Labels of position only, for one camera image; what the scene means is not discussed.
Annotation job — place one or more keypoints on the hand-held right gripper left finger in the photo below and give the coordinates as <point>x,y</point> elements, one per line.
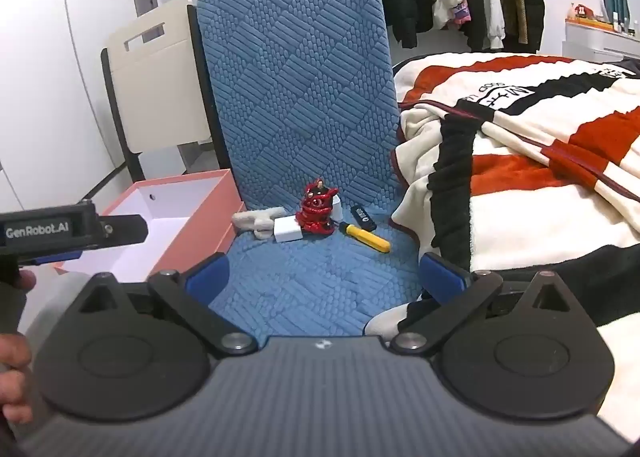
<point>209,273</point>

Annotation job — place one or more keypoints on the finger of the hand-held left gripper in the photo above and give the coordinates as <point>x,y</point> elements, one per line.
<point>125,229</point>

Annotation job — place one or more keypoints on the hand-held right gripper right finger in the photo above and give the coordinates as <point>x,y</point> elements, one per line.
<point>439,277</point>

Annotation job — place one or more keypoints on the pink cardboard box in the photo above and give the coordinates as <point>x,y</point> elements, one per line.
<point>200,232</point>

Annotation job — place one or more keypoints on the red lion figurine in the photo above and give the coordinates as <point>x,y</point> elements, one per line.
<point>316,209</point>

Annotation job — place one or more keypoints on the person's left hand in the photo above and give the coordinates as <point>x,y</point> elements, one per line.
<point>12,367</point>

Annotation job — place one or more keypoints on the white cube charger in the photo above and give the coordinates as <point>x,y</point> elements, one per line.
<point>286,231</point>

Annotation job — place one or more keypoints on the black usb stick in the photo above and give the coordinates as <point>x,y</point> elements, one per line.
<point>362,218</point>

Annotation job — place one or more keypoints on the white plug adapter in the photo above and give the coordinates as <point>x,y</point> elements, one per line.
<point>338,207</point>

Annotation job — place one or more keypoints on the white wardrobe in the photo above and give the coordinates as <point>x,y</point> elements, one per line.
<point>45,87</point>

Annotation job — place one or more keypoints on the beige folding chair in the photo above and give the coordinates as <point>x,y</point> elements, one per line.
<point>150,87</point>

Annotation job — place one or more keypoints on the striped fleece blanket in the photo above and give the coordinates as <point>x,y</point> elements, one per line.
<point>540,137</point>

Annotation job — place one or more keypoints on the white dresser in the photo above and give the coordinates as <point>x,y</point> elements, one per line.
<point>595,39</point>

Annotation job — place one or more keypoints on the red and white toy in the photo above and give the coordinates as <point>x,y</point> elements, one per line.
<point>581,13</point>

